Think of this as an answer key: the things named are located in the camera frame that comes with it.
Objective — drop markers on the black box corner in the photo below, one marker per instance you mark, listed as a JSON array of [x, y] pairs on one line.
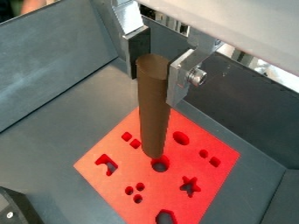
[[16, 209]]

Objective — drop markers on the grey bin enclosure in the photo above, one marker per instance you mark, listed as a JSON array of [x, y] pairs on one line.
[[64, 93]]

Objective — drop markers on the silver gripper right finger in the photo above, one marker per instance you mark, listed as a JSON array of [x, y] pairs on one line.
[[184, 69]]

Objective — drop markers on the brown oval peg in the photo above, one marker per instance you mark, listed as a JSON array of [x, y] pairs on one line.
[[153, 110]]

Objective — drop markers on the red shape-sorting board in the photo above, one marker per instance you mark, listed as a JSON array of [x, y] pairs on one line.
[[176, 184]]

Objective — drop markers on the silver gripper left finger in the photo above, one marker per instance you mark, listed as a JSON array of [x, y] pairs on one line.
[[135, 34]]

